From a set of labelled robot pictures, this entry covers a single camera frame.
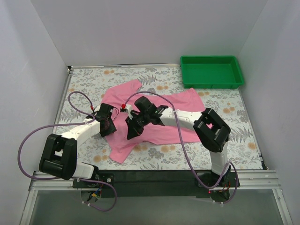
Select pink t shirt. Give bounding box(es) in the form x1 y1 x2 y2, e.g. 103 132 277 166
102 80 205 164

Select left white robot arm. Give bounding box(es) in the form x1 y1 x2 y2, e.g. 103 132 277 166
39 103 116 188

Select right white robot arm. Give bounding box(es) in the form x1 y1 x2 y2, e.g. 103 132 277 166
121 96 231 186

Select floral patterned table mat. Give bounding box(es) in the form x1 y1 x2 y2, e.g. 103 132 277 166
55 67 263 170

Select green plastic bin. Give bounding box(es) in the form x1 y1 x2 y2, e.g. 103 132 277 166
180 56 244 89

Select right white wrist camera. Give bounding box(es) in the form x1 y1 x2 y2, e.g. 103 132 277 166
120 104 133 119

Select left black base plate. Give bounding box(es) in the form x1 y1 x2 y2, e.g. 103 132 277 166
72 172 114 188

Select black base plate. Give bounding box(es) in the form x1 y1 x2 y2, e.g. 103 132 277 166
72 172 114 188
197 172 236 188

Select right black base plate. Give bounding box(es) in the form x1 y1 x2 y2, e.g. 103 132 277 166
197 172 236 188

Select aluminium frame rail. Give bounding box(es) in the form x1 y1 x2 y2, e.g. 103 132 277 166
21 170 293 225

